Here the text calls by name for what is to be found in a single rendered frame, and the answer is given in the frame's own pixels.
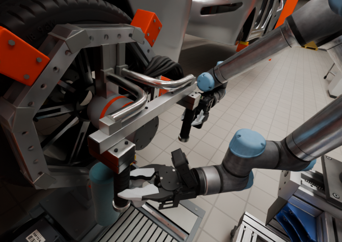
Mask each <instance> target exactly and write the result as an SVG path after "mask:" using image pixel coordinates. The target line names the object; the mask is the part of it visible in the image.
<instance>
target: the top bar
mask: <svg viewBox="0 0 342 242"><path fill-rule="evenodd" d="M196 86H197V82H196V81H195V83H194V84H193V85H192V86H189V85H185V86H183V87H181V88H179V89H174V90H170V91H168V92H166V93H165V94H163V95H161V96H159V97H157V98H156V99H154V100H152V101H150V102H148V103H147V105H146V106H145V108H144V109H143V110H141V111H140V112H139V113H137V114H136V115H134V116H132V117H130V118H129V119H127V120H125V121H124V122H122V129H120V130H119V131H117V132H115V133H114V134H112V135H110V136H108V135H107V134H105V133H103V132H102V131H100V130H98V131H96V132H94V133H92V134H90V135H89V136H88V143H89V148H90V149H92V150H93V151H95V152H96V153H97V154H101V153H103V152H104V151H106V150H107V149H109V148H110V147H112V146H113V145H115V144H116V143H118V142H119V141H121V140H122V139H123V138H125V137H126V136H128V135H130V134H131V133H133V132H134V131H135V130H137V129H138V128H140V127H141V126H143V125H144V124H146V123H147V122H149V121H150V120H152V119H153V118H155V117H156V116H158V115H159V114H160V113H162V112H163V111H165V110H166V109H168V108H169V107H170V106H172V105H173V104H175V103H176V102H178V101H179V100H181V99H182V98H184V97H185V96H187V95H188V94H190V93H191V92H192V91H194V90H195V89H196Z"/></svg>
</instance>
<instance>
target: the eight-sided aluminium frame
mask: <svg viewBox="0 0 342 242"><path fill-rule="evenodd" d="M118 42H125V43H127V44H128V45H129V46H130V48H131V49H132V51H133V52H134V53H135V55H136V56H137V58H138V59H139V60H140V62H141V63H142V65H143V66H144V67H145V69H146V67H147V66H148V64H149V63H150V61H151V60H152V58H153V57H155V56H156V55H155V53H154V51H153V50H152V48H151V46H150V44H149V42H148V41H147V40H146V39H145V34H144V33H143V31H142V30H141V28H139V27H136V26H133V25H129V24H122V23H119V24H69V23H67V24H57V25H56V26H55V27H54V28H53V30H52V31H51V32H49V33H48V37H47V38H46V39H45V41H44V42H43V43H42V45H41V46H40V47H39V49H38V51H40V52H41V53H43V54H44V55H46V56H47V57H49V58H50V61H49V62H48V64H47V65H46V66H45V68H44V69H43V71H42V72H41V73H40V75H39V76H38V77H37V79H36V80H35V82H34V83H33V84H32V85H31V86H27V85H25V84H23V83H21V82H19V81H16V80H15V81H14V83H13V84H12V85H11V86H10V88H9V89H8V90H7V92H6V93H5V94H4V96H1V98H0V124H1V126H2V129H3V131H4V133H5V135H6V138H7V140H8V142H9V144H10V147H11V149H12V151H13V153H14V156H15V158H16V160H17V162H18V165H19V167H20V172H21V173H22V174H23V176H24V178H25V179H26V180H27V181H28V182H29V183H30V184H31V185H32V186H33V187H34V188H35V189H37V190H38V189H45V190H47V189H50V188H58V187H71V186H83V185H86V186H89V185H91V180H90V178H89V172H90V169H91V168H92V166H94V165H95V164H96V163H99V162H100V161H99V160H97V159H96V160H95V161H93V162H92V163H90V164H89V165H88V166H86V167H67V166H49V165H47V163H46V160H45V157H44V154H43V151H42V148H41V145H40V141H39V138H38V135H37V132H36V129H35V126H34V123H33V117H34V116H35V114H36V113H37V111H38V110H39V109H40V107H41V106H42V104H43V103H44V101H45V100H46V98H47V97H48V96H49V94H50V93H51V92H52V90H53V89H54V87H55V86H56V84H57V83H58V81H59V80H60V79H61V77H62V76H63V74H64V73H65V71H66V70H67V69H68V67H69V66H70V64H71V63H72V61H73V60H74V59H75V57H76V56H77V54H78V53H79V51H80V50H81V49H82V48H87V47H95V46H101V44H110V45H112V44H118ZM54 46H55V47H54ZM65 52H66V53H65ZM54 67H55V68H54ZM53 68H54V69H53ZM42 84H43V85H42ZM41 85H42V86H41ZM144 91H145V92H146V94H147V96H148V102H150V101H152V100H154V99H156V98H157V97H158V96H159V88H155V87H149V88H146V87H144ZM29 102H30V103H29ZM148 102H147V103H148Z"/></svg>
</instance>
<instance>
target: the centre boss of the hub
mask: <svg viewBox="0 0 342 242"><path fill-rule="evenodd" d="M63 81H64V82H66V83H68V84H69V85H71V84H72V83H73V81H72V80H70V79H67V78H65V79H63ZM58 91H59V92H60V93H62V94H65V93H66V91H67V90H66V89H64V88H62V87H61V86H59V85H58Z"/></svg>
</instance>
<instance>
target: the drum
mask: <svg viewBox="0 0 342 242"><path fill-rule="evenodd" d="M132 102H134V101H133V100H131V99H129V98H127V97H125V96H123V95H121V94H117V95H113V96H111V97H109V98H108V99H105V98H103V97H99V96H98V95H95V96H94V97H93V98H92V99H91V100H90V102H89V104H88V108H87V116H88V118H89V119H90V120H91V122H92V124H93V125H94V126H95V127H96V128H97V129H99V119H101V118H103V117H105V116H107V115H108V114H110V113H112V112H114V111H116V110H118V109H120V108H122V107H124V106H126V105H128V104H130V103H132ZM158 125H159V118H158V116H156V117H155V118H153V119H152V120H150V121H149V122H147V123H146V124H144V125H143V126H141V127H140V128H138V129H137V130H135V131H134V132H133V133H131V134H130V135H128V136H126V137H125V138H126V139H127V140H129V141H131V142H132V143H134V144H135V150H137V151H139V150H142V149H144V148H145V147H147V146H148V145H149V143H150V142H151V141H152V139H153V138H154V136H155V134H156V132H157V129H158Z"/></svg>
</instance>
